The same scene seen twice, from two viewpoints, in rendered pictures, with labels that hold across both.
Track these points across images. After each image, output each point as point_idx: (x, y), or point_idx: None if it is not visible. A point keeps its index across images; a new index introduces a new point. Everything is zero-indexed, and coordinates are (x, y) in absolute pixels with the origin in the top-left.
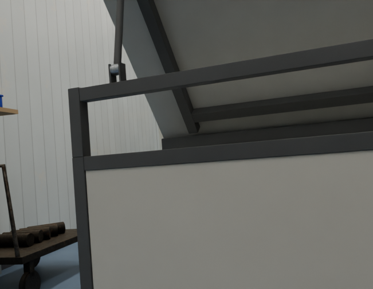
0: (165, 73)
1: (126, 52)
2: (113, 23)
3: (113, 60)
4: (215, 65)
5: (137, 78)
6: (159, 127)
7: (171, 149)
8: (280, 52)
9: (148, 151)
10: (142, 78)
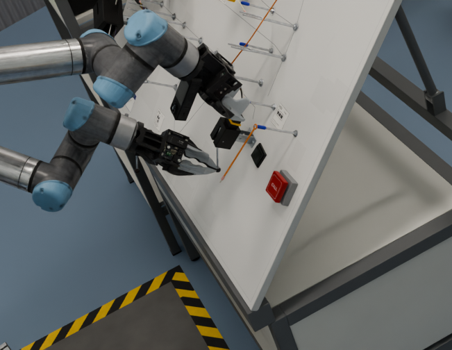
0: (405, 78)
1: (334, 146)
2: (357, 94)
3: (435, 87)
4: (376, 55)
5: (312, 192)
6: (269, 285)
7: (416, 137)
8: None
9: (431, 150)
10: (421, 89)
